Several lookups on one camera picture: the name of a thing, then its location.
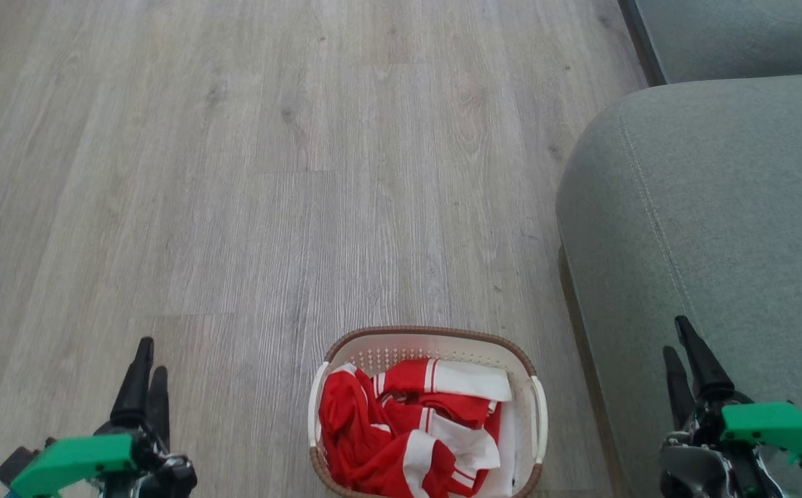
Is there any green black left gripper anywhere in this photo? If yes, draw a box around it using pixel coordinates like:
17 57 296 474
0 338 198 498

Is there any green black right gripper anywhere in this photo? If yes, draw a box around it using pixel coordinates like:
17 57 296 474
660 316 802 498

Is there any red and white garment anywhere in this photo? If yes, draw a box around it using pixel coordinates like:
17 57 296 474
318 358 513 498

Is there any grey-green fabric sofa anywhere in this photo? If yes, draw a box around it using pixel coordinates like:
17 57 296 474
556 0 802 498

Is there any white cloth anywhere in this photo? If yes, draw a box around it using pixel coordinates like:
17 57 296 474
489 405 519 498

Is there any white brown-rimmed laundry basket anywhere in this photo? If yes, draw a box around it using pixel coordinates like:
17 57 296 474
307 326 549 498

